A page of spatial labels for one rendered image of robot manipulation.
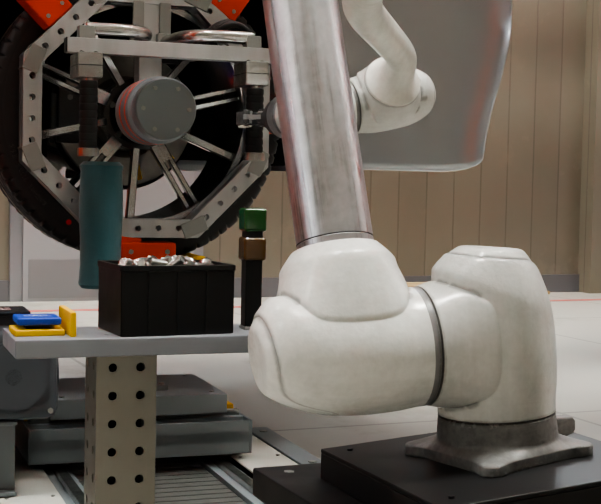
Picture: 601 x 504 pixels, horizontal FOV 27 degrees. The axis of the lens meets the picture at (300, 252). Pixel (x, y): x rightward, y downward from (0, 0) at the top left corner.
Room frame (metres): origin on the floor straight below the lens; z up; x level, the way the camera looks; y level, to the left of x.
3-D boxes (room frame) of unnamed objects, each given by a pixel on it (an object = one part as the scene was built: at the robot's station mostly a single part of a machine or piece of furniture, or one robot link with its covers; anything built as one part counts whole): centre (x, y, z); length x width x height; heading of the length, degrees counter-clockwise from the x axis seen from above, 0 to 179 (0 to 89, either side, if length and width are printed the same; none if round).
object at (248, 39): (2.65, 0.20, 1.03); 0.19 x 0.18 x 0.11; 20
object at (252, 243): (2.17, 0.08, 0.59); 0.04 x 0.04 x 0.04; 20
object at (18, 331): (2.05, 0.43, 0.46); 0.08 x 0.08 x 0.01; 20
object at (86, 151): (2.46, 0.42, 0.83); 0.04 x 0.04 x 0.16
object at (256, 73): (2.60, 0.11, 0.93); 0.09 x 0.05 x 0.05; 20
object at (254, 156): (2.57, 0.10, 0.83); 0.04 x 0.04 x 0.16
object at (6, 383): (2.59, 0.62, 0.26); 0.42 x 0.18 x 0.35; 20
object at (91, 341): (2.10, 0.27, 0.44); 0.43 x 0.17 x 0.03; 110
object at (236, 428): (2.89, 0.40, 0.13); 0.50 x 0.36 x 0.10; 110
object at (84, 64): (2.48, 0.43, 0.93); 0.09 x 0.05 x 0.05; 20
